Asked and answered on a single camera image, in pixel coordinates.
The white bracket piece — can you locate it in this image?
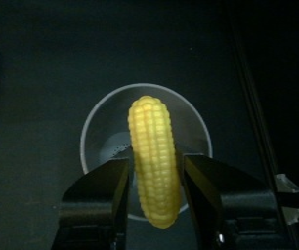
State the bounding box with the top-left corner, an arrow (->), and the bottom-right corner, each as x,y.
275,173 -> 299,226

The grey bowl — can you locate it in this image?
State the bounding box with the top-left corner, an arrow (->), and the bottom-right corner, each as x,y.
80,82 -> 213,223

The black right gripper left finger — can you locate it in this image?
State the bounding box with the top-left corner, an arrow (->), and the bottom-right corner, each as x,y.
51,157 -> 132,250

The yellow toy corn cob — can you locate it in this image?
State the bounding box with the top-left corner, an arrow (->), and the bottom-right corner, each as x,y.
127,95 -> 184,229

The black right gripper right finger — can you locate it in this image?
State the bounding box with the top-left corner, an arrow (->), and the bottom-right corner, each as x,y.
180,153 -> 297,250

